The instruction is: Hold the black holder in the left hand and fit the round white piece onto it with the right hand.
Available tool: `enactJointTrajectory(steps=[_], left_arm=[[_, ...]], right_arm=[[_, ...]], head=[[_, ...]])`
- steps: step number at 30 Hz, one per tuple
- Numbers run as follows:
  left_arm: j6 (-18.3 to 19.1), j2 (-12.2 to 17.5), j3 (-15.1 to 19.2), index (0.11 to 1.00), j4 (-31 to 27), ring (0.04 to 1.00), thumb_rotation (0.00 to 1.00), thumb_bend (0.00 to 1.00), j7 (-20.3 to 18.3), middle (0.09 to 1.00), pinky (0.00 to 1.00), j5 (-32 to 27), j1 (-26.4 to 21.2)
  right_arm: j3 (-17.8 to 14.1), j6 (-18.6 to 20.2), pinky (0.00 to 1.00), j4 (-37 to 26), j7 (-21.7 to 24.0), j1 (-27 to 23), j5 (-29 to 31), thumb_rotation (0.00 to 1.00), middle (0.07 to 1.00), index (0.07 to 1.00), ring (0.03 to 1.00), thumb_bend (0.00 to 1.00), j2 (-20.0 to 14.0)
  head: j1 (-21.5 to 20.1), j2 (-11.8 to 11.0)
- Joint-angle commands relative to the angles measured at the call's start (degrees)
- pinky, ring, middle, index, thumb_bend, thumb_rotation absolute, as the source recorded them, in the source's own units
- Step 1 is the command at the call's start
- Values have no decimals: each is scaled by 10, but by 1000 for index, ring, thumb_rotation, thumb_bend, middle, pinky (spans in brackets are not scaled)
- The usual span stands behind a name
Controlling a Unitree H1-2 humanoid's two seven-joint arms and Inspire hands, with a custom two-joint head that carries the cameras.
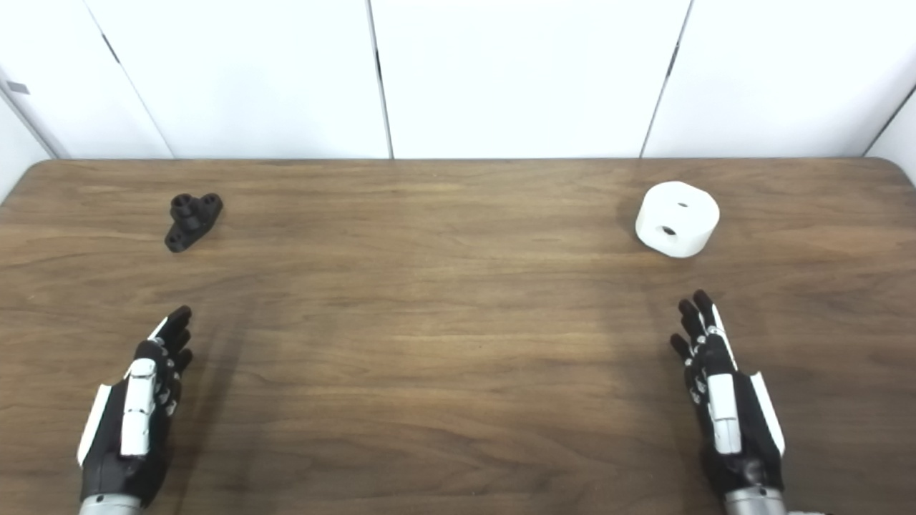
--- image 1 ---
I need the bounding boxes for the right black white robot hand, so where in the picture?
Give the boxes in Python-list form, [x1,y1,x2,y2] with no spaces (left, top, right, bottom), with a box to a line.
[670,289,786,497]

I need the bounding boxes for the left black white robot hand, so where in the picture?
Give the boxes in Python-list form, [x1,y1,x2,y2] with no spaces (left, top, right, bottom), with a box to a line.
[77,305,194,503]

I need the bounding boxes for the black plastic holder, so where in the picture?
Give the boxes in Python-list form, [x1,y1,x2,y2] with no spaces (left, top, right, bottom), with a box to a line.
[165,192,224,253]

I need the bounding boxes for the round white plastic piece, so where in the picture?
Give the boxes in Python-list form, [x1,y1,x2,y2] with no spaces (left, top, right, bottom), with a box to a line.
[635,180,721,259]

